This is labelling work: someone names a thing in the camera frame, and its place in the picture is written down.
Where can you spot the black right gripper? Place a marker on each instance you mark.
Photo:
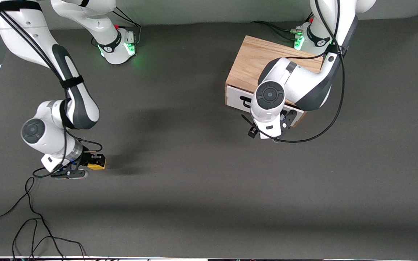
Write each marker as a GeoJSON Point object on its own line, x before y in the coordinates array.
{"type": "Point", "coordinates": [85, 158]}

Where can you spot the yellow cube block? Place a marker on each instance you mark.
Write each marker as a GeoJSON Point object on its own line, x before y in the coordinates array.
{"type": "Point", "coordinates": [96, 166]}

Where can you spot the white-fronted wooden drawer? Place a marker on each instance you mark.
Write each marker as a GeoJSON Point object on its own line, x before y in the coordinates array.
{"type": "Point", "coordinates": [235, 99]}

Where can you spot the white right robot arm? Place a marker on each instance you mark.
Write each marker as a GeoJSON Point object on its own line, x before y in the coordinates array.
{"type": "Point", "coordinates": [13, 29]}

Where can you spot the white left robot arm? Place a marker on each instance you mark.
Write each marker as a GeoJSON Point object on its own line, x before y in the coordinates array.
{"type": "Point", "coordinates": [303, 83]}

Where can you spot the wooden drawer cabinet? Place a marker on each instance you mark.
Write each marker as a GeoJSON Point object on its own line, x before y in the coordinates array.
{"type": "Point", "coordinates": [249, 61]}

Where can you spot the dark grey table mat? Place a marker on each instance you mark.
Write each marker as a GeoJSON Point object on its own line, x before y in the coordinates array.
{"type": "Point", "coordinates": [209, 188]}

